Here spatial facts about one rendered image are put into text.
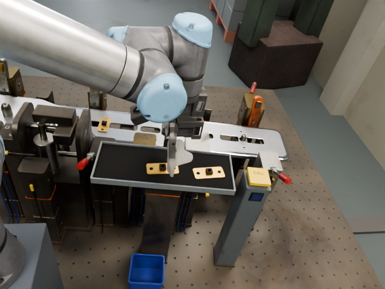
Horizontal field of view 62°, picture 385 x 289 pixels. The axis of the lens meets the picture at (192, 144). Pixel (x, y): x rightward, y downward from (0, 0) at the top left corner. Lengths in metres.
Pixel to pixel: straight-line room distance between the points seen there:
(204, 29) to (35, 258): 0.59
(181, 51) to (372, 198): 2.50
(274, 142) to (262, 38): 2.23
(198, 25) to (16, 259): 0.58
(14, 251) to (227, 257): 0.71
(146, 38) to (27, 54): 0.21
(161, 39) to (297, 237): 1.05
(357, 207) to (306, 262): 1.46
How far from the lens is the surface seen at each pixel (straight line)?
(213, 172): 0.87
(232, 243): 1.12
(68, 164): 1.14
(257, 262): 1.30
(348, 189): 2.88
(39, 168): 0.99
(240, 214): 0.98
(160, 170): 0.84
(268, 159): 1.12
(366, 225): 2.67
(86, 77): 0.44
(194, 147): 1.00
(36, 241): 0.82
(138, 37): 0.57
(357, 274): 1.47
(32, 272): 0.79
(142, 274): 1.19
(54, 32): 0.43
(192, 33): 0.60
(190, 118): 0.72
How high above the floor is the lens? 1.78
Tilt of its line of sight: 42 degrees down
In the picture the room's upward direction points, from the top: 12 degrees clockwise
